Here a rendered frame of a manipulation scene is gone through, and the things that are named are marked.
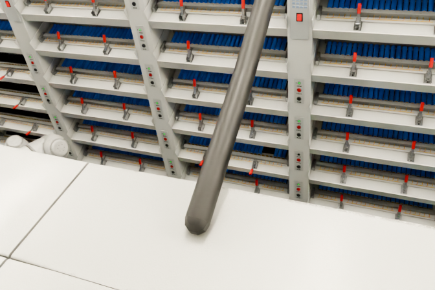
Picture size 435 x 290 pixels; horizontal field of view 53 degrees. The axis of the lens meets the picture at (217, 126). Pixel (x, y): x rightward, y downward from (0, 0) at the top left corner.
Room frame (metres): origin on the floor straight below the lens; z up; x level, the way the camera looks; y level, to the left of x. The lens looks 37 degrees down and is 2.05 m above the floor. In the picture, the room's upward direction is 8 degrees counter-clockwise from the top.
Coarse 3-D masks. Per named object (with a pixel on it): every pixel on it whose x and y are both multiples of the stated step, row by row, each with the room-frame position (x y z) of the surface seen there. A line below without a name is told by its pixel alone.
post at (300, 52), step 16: (288, 0) 1.52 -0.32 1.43; (288, 16) 1.52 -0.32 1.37; (288, 32) 1.52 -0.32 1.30; (288, 48) 1.52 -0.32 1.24; (304, 48) 1.50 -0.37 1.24; (288, 64) 1.52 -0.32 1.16; (304, 64) 1.50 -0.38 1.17; (288, 80) 1.52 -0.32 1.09; (304, 80) 1.50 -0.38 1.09; (288, 96) 1.53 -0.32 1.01; (304, 96) 1.50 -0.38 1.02; (304, 112) 1.50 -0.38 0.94; (304, 128) 1.50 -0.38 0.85; (304, 144) 1.49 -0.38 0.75; (304, 160) 1.49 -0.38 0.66; (304, 176) 1.49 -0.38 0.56; (304, 192) 1.49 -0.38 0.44
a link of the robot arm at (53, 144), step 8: (48, 136) 1.33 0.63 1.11; (56, 136) 1.32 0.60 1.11; (32, 144) 1.29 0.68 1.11; (40, 144) 1.29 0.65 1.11; (48, 144) 1.28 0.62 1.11; (56, 144) 1.28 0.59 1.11; (64, 144) 1.29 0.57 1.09; (40, 152) 1.26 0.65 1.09; (48, 152) 1.25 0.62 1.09; (56, 152) 1.26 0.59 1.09; (64, 152) 1.27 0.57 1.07
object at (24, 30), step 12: (0, 0) 2.12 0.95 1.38; (12, 24) 2.11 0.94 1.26; (24, 24) 2.08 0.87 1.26; (36, 24) 2.14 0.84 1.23; (24, 36) 2.09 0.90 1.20; (24, 48) 2.11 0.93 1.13; (36, 60) 2.09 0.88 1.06; (48, 60) 2.13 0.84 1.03; (36, 84) 2.11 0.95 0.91; (48, 84) 2.08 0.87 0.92; (60, 96) 2.12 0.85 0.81; (48, 108) 2.11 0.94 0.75; (60, 120) 2.09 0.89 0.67; (72, 120) 2.14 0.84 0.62; (60, 132) 2.10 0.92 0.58; (72, 144) 2.08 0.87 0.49; (72, 156) 2.09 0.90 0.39
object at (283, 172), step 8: (184, 136) 1.88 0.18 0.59; (176, 152) 1.78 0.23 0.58; (184, 152) 1.80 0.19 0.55; (192, 152) 1.78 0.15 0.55; (200, 152) 1.77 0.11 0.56; (288, 152) 1.65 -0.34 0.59; (184, 160) 1.78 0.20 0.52; (192, 160) 1.75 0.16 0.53; (200, 160) 1.73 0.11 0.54; (232, 160) 1.68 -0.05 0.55; (240, 160) 1.67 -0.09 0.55; (248, 160) 1.66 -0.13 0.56; (288, 160) 1.58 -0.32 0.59; (232, 168) 1.66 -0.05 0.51; (240, 168) 1.64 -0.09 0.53; (248, 168) 1.62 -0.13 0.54; (264, 168) 1.59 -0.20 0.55; (272, 168) 1.58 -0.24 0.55; (280, 168) 1.57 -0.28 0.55; (288, 168) 1.52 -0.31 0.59; (272, 176) 1.58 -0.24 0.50; (280, 176) 1.55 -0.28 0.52; (288, 176) 1.53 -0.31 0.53
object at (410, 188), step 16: (320, 160) 1.55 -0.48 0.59; (336, 160) 1.53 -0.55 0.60; (352, 160) 1.51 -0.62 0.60; (320, 176) 1.49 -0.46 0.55; (336, 176) 1.47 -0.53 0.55; (352, 176) 1.44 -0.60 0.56; (368, 176) 1.43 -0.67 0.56; (384, 176) 1.41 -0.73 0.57; (400, 176) 1.38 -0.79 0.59; (416, 176) 1.36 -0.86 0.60; (432, 176) 1.34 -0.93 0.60; (368, 192) 1.38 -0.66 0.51; (384, 192) 1.34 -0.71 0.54; (400, 192) 1.32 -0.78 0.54; (416, 192) 1.30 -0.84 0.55; (432, 192) 1.29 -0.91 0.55
